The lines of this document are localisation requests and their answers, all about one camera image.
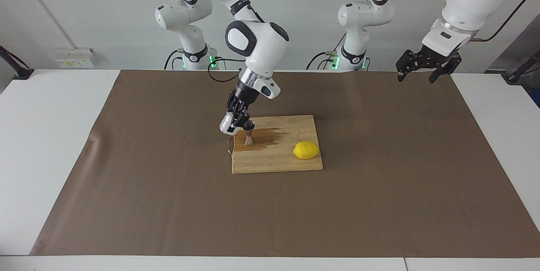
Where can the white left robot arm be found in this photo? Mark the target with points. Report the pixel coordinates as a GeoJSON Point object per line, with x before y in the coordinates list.
{"type": "Point", "coordinates": [468, 5]}

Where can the blue object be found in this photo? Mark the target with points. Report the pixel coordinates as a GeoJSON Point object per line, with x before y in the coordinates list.
{"type": "Point", "coordinates": [537, 100]}

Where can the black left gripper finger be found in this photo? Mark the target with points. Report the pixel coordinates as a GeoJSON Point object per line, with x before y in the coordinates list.
{"type": "Point", "coordinates": [406, 65]}
{"type": "Point", "coordinates": [448, 65]}

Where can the black clamp stand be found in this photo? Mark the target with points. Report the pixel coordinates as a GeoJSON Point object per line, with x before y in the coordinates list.
{"type": "Point", "coordinates": [21, 72]}
{"type": "Point", "coordinates": [512, 77]}

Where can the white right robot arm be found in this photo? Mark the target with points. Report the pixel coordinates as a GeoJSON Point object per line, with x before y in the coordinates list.
{"type": "Point", "coordinates": [261, 47]}

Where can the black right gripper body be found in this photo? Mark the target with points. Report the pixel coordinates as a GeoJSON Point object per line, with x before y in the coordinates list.
{"type": "Point", "coordinates": [242, 96]}

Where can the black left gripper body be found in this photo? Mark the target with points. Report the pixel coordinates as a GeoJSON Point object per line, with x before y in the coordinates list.
{"type": "Point", "coordinates": [433, 57]}

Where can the brown paper table mat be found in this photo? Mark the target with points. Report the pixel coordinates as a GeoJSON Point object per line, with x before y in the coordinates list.
{"type": "Point", "coordinates": [270, 212]}

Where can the yellow lemon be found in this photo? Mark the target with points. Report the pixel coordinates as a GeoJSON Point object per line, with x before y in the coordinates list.
{"type": "Point", "coordinates": [306, 150]}

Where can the steel jigger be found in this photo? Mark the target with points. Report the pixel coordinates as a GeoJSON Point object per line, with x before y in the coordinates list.
{"type": "Point", "coordinates": [249, 138]}

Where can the white wall power outlet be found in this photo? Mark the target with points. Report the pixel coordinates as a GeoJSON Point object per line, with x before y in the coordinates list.
{"type": "Point", "coordinates": [74, 60]}

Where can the wooden cutting board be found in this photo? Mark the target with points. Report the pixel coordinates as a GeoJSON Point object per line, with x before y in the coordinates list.
{"type": "Point", "coordinates": [274, 161]}

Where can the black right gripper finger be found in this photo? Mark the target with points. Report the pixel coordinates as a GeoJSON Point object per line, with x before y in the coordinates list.
{"type": "Point", "coordinates": [232, 108]}
{"type": "Point", "coordinates": [245, 117]}

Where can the clear glass cup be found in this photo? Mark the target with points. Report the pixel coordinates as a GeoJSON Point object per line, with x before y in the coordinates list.
{"type": "Point", "coordinates": [224, 125]}

